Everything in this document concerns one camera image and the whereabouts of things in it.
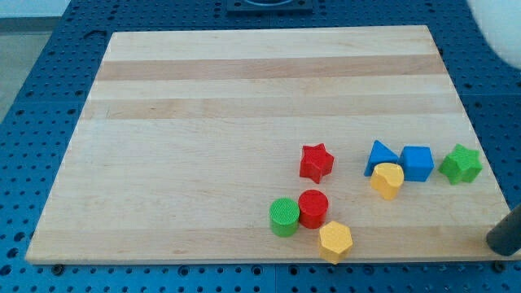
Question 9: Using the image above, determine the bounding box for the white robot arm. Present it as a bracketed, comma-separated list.
[466, 0, 520, 69]

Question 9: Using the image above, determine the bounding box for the light wooden board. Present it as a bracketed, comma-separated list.
[25, 25, 510, 265]

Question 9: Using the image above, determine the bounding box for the red star block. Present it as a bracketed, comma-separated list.
[299, 143, 335, 184]

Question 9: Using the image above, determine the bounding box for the green cylinder block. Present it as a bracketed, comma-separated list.
[269, 198, 300, 237]

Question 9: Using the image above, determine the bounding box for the red cylinder block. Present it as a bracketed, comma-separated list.
[298, 190, 329, 229]

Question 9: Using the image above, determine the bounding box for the blue triangle block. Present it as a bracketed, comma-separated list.
[364, 140, 399, 177]

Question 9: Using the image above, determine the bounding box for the yellow hexagon block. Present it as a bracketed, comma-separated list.
[318, 221, 353, 265]

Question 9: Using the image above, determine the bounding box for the yellow heart block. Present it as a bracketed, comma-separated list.
[370, 163, 405, 200]

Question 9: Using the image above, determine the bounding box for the blue cube block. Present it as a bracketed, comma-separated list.
[398, 146, 435, 182]

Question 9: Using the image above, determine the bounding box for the green star block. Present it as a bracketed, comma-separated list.
[438, 144, 483, 185]

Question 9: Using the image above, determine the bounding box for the dark robot base mount plate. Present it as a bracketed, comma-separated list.
[225, 0, 313, 13]

